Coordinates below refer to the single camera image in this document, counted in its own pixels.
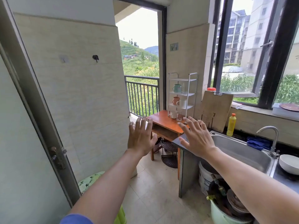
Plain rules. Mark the black cutting board holder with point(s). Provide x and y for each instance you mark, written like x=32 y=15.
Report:
x=209 y=118

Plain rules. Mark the wooden cutting board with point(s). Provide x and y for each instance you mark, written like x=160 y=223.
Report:
x=218 y=109

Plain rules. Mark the black balcony railing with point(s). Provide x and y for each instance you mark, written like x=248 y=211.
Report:
x=142 y=79

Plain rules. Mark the teal green mug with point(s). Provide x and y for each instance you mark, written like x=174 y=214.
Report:
x=177 y=88

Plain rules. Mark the white bowl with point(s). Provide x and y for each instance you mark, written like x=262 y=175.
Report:
x=289 y=164

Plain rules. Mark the blue cloth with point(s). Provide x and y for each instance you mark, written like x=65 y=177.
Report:
x=258 y=143

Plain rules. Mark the person's left hand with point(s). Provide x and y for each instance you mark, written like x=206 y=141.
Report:
x=140 y=142

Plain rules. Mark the black wall hook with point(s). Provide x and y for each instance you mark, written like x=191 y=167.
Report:
x=95 y=58

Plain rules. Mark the black balcony door frame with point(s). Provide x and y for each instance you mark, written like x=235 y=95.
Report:
x=164 y=55

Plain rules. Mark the metal faucet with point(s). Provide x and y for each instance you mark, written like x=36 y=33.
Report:
x=275 y=142

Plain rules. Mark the blue sleeve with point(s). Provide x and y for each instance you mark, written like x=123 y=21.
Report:
x=74 y=219

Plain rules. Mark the frosted glass door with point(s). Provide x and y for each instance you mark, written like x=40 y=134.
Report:
x=18 y=137

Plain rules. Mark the person's right hand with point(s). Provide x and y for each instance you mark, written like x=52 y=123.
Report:
x=198 y=142

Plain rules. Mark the black window frame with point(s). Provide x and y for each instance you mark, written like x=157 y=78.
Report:
x=271 y=67

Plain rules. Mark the orange wooden table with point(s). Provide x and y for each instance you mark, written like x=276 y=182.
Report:
x=165 y=121

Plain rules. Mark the terracotta pink mug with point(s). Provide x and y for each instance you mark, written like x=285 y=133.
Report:
x=175 y=101

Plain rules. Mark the stainless steel sink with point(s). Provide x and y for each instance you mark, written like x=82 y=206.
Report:
x=238 y=149

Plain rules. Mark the black corner rack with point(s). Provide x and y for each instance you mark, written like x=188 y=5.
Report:
x=169 y=160

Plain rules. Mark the grey wall switch plate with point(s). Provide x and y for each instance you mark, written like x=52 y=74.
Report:
x=174 y=46

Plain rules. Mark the green patterned stool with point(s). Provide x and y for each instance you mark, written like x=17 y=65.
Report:
x=90 y=181

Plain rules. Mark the metal door lock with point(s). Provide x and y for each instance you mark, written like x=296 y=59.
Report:
x=57 y=158

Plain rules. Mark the yellow detergent bottle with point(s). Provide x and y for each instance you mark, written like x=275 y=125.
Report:
x=231 y=125

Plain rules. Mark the white bucket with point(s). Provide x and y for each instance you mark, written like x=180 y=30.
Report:
x=205 y=179

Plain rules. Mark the white plastic box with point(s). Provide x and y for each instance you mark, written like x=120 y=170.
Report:
x=280 y=114

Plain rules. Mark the crumpled plastic bag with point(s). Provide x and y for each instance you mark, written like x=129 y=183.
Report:
x=236 y=105

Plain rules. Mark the brown round plate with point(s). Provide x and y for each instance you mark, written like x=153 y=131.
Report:
x=289 y=107

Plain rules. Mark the white metal shelf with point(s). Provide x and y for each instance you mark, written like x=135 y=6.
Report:
x=179 y=79

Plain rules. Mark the red lidded jar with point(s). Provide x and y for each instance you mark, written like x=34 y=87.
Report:
x=211 y=89

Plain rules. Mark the person's right forearm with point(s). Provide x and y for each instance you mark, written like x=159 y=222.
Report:
x=245 y=184

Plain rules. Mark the person's left forearm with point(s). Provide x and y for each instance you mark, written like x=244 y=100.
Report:
x=105 y=188

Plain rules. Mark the clear adhesive hook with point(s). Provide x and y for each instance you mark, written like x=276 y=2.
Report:
x=63 y=59

